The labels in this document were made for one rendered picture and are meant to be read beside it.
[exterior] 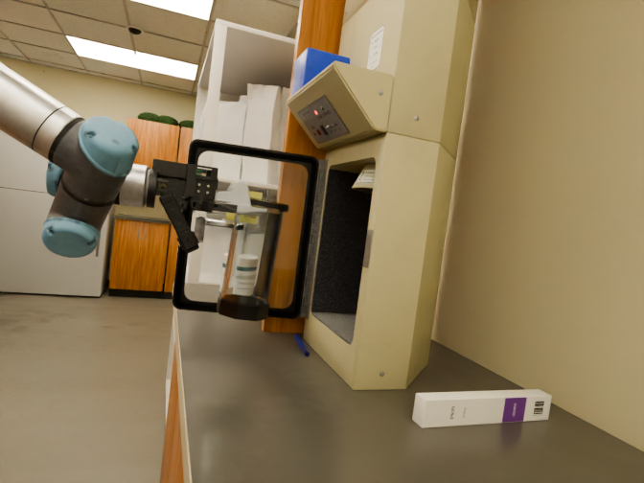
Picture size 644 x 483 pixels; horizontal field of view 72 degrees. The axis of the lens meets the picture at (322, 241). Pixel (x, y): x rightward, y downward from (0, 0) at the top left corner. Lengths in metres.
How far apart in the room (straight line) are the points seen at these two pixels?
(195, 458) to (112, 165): 0.39
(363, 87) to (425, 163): 0.18
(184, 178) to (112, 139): 0.21
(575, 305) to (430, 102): 0.50
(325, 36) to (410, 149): 0.49
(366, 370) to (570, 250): 0.49
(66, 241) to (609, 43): 1.04
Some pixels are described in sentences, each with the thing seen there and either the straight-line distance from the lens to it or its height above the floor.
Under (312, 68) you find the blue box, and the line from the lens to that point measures 1.01.
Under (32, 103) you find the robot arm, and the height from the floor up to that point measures 1.34.
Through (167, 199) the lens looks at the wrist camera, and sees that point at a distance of 0.83.
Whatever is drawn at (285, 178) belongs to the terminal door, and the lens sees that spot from 1.07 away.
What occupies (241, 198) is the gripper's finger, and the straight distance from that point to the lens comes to 0.82.
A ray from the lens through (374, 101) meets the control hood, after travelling 0.82.
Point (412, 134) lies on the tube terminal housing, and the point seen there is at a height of 1.41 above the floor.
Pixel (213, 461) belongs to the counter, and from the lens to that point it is 0.61.
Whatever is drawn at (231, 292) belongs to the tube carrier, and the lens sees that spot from 0.85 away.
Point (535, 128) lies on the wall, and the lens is 1.17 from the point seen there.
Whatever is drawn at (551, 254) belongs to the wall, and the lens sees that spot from 1.07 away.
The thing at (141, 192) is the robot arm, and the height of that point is 1.25.
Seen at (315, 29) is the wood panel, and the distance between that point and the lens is 1.22.
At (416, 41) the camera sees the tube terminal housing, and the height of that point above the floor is 1.58.
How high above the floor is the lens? 1.24
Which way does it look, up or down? 3 degrees down
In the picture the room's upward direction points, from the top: 7 degrees clockwise
